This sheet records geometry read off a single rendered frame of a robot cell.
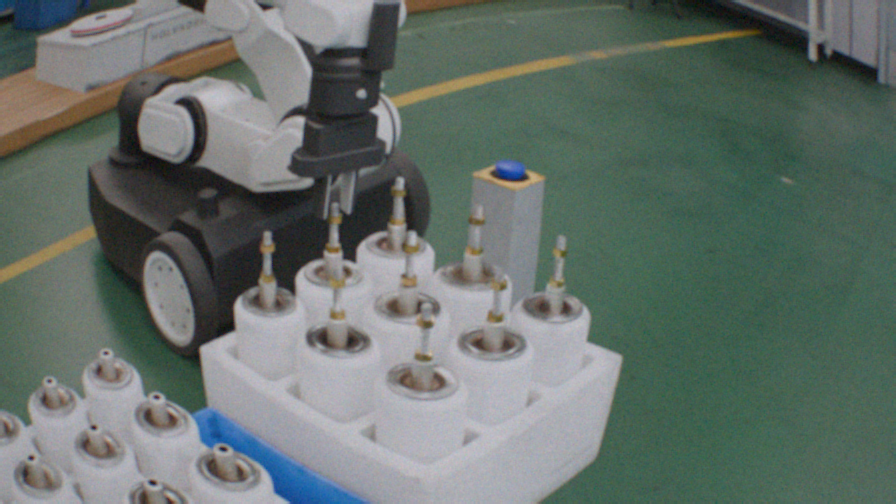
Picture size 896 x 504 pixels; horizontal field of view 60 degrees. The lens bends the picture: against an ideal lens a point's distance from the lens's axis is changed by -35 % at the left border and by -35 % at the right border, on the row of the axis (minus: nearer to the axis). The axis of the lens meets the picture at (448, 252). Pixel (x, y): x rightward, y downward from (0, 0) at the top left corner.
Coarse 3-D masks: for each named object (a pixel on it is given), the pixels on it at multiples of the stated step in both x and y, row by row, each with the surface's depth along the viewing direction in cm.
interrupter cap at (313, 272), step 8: (312, 264) 139; (320, 264) 139; (344, 264) 140; (352, 264) 140; (304, 272) 137; (312, 272) 137; (320, 272) 138; (344, 272) 139; (352, 272) 138; (360, 272) 138; (312, 280) 135; (320, 280) 135; (328, 280) 136; (352, 280) 136; (360, 280) 136
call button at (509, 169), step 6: (498, 162) 154; (504, 162) 154; (510, 162) 154; (516, 162) 154; (498, 168) 153; (504, 168) 152; (510, 168) 152; (516, 168) 152; (522, 168) 153; (498, 174) 154; (504, 174) 153; (510, 174) 152; (516, 174) 152
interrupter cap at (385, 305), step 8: (384, 296) 133; (392, 296) 133; (424, 296) 134; (376, 304) 131; (384, 304) 131; (392, 304) 132; (432, 304) 132; (376, 312) 130; (384, 312) 130; (392, 312) 130; (400, 312) 130; (416, 312) 131; (432, 312) 130; (440, 312) 131; (392, 320) 128; (400, 320) 128; (408, 320) 128
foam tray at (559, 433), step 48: (240, 384) 126; (288, 384) 126; (576, 384) 131; (288, 432) 123; (336, 432) 117; (480, 432) 120; (528, 432) 123; (576, 432) 135; (336, 480) 120; (384, 480) 114; (432, 480) 110; (480, 480) 118; (528, 480) 129
